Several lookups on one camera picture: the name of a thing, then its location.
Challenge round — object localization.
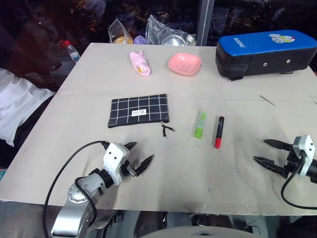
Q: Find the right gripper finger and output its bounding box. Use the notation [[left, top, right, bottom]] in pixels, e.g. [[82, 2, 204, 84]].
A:
[[253, 156, 286, 176], [263, 139, 294, 151]]

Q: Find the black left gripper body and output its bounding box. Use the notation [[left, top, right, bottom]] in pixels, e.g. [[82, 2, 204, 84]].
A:
[[119, 148, 139, 178]]

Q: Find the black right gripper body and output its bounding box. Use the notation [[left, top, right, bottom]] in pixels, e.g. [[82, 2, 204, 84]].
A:
[[283, 149, 304, 179]]

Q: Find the black grid pencil pouch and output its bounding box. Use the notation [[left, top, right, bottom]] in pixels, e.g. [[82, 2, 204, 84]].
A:
[[107, 93, 176, 138]]

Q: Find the red and black marker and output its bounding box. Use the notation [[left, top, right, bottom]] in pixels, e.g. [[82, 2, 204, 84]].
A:
[[214, 115, 226, 149]]

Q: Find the green glue stick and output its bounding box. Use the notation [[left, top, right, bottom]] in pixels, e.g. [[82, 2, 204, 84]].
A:
[[192, 112, 207, 139]]

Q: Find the pink folded cloth bundle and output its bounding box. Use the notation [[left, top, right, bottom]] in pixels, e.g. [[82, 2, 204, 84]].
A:
[[129, 50, 152, 78]]

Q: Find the blue and black padded box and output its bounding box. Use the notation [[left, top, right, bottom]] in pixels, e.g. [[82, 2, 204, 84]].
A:
[[214, 29, 317, 81]]

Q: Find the pink plastic dish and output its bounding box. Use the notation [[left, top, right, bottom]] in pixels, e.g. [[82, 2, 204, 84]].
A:
[[167, 52, 202, 77]]

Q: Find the purple packet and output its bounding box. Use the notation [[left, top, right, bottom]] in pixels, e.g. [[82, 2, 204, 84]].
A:
[[133, 35, 147, 46]]

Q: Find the clear plastic water bottle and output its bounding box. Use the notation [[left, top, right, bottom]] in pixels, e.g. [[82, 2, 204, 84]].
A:
[[64, 40, 80, 63]]

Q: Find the clear bag with orange item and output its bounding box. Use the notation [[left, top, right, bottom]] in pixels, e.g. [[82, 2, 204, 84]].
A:
[[107, 16, 136, 46]]

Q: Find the clear bag with metal bowl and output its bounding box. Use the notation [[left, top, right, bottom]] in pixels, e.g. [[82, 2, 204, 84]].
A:
[[145, 14, 197, 47]]

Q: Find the person in white shirt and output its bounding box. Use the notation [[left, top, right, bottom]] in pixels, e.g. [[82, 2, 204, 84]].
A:
[[0, 66, 56, 167]]

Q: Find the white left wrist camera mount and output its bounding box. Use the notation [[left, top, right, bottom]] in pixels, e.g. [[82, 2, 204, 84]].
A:
[[103, 143, 131, 185]]

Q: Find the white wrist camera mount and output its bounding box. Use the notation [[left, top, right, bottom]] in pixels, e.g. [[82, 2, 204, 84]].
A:
[[292, 134, 314, 177], [103, 143, 131, 185]]

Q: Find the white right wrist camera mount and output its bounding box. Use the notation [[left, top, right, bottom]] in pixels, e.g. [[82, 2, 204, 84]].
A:
[[292, 134, 314, 177]]

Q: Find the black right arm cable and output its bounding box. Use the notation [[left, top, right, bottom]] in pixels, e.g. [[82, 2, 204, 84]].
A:
[[280, 155, 317, 210]]

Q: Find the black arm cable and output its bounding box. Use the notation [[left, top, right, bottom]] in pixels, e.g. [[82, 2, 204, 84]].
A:
[[280, 155, 317, 210], [43, 140, 110, 236]]

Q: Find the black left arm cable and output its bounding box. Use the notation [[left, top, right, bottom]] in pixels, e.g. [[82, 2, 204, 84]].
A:
[[43, 140, 110, 236]]

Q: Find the grey metal post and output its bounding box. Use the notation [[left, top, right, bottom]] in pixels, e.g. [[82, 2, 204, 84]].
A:
[[196, 0, 215, 47]]

